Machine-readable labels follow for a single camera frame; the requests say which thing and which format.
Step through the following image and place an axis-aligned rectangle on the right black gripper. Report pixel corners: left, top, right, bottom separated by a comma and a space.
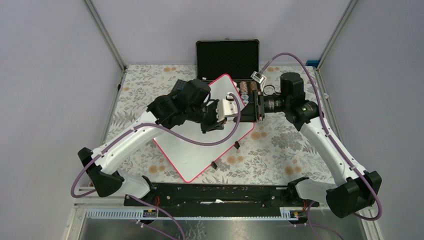
233, 89, 290, 123

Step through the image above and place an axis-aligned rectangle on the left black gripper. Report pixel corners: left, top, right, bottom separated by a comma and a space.
187, 99, 228, 134

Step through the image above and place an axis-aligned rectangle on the pink framed whiteboard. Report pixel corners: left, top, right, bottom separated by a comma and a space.
152, 73, 256, 184

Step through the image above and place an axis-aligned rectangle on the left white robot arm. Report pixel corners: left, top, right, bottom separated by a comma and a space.
78, 79, 234, 206

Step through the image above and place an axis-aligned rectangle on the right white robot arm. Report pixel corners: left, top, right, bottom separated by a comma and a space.
240, 72, 382, 218

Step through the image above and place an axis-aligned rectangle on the black whiteboard clip lower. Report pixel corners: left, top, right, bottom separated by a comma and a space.
211, 161, 218, 170

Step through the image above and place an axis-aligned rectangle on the dark grey lego baseplate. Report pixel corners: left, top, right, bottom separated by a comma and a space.
170, 79, 188, 96

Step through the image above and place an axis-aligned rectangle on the black poker chip case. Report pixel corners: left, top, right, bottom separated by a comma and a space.
195, 39, 260, 112

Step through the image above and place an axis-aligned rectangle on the blue box in corner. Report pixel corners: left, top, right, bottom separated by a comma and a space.
305, 60, 320, 68

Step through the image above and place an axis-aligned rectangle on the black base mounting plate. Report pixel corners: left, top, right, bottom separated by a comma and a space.
142, 182, 312, 214

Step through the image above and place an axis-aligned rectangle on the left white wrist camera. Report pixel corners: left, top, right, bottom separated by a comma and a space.
216, 92, 242, 122

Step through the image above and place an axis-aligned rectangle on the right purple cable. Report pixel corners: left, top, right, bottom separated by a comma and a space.
258, 52, 383, 222

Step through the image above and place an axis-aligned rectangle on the purple cable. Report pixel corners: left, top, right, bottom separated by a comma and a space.
70, 93, 242, 199
258, 52, 383, 222

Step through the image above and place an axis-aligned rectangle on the white slotted cable duct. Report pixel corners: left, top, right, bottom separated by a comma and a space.
85, 207, 299, 221

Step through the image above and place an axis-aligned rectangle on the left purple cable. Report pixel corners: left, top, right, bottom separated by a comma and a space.
70, 93, 242, 199

